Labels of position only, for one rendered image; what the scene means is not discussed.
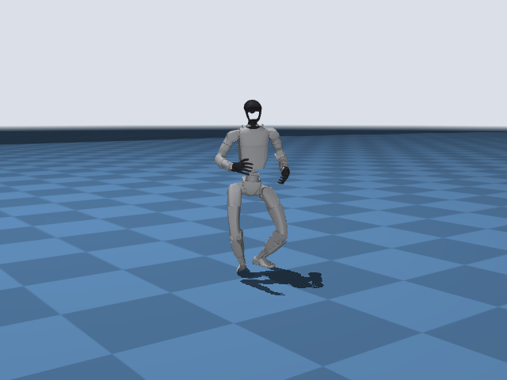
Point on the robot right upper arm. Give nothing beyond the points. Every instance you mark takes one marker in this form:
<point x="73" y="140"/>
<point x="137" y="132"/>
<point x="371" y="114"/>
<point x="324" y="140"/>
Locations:
<point x="232" y="136"/>

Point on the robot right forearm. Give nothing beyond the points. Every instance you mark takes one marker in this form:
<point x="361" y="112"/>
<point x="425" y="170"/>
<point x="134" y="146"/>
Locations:
<point x="223" y="162"/>

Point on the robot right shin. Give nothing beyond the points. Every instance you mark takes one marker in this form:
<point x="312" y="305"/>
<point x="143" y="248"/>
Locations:
<point x="238" y="250"/>

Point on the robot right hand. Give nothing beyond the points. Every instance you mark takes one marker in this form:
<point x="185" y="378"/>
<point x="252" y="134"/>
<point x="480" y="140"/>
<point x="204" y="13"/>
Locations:
<point x="239" y="166"/>

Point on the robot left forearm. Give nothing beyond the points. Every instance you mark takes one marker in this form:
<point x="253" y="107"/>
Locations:
<point x="283" y="162"/>

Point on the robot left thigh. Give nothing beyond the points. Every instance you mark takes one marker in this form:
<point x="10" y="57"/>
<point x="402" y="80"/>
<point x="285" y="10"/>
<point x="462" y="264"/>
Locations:
<point x="276" y="212"/>

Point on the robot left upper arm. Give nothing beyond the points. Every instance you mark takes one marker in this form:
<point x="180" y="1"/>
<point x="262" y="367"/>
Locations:
<point x="276" y="142"/>

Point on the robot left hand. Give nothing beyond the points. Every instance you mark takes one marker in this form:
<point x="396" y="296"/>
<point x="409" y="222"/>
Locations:
<point x="285" y="173"/>

